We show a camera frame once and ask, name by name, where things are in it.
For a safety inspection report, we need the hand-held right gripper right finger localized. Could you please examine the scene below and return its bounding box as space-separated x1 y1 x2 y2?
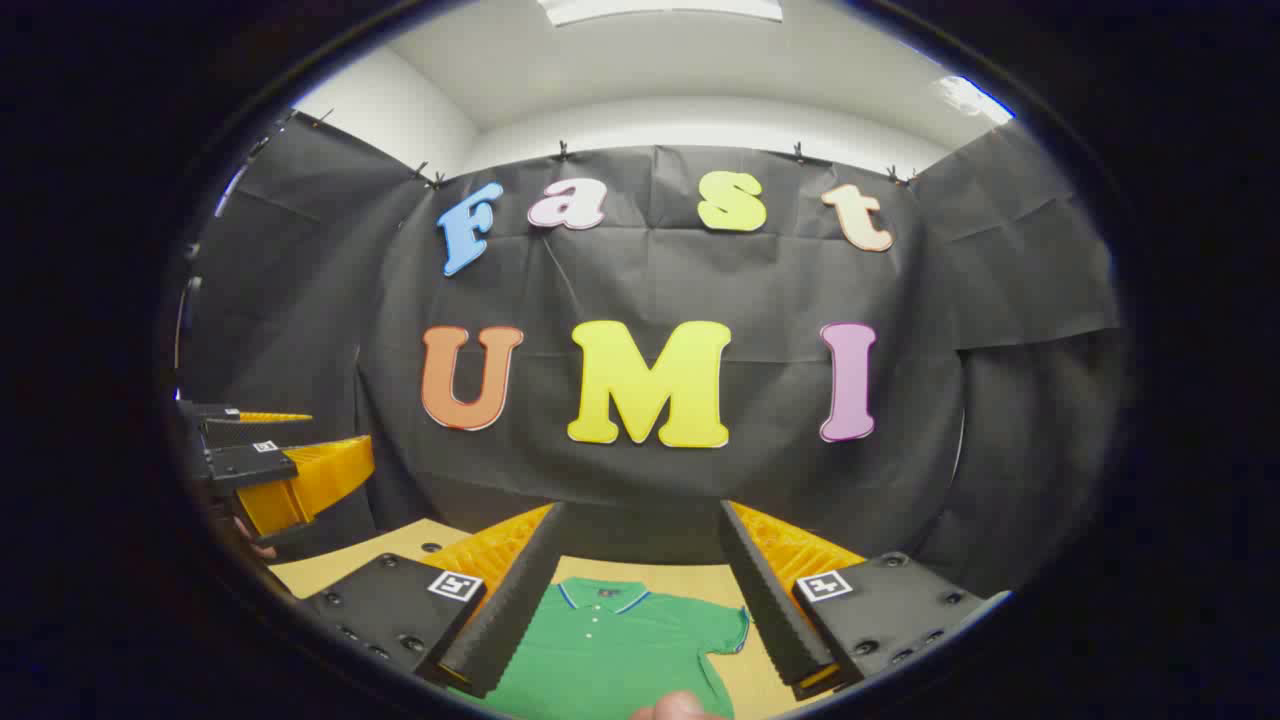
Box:
718 499 1009 701

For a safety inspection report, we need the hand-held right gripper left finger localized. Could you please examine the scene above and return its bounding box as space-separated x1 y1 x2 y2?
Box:
298 502 568 699

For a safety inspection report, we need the green T-shirt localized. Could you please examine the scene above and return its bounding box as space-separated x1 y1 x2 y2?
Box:
455 576 751 720

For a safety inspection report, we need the black backdrop cloth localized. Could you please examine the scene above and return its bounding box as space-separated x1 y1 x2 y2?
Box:
178 110 1126 601

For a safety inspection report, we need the row of black cloth clips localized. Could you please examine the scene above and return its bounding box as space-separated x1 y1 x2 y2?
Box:
310 108 917 191

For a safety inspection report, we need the ceiling light panel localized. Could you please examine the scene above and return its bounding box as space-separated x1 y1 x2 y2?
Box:
935 75 1014 126

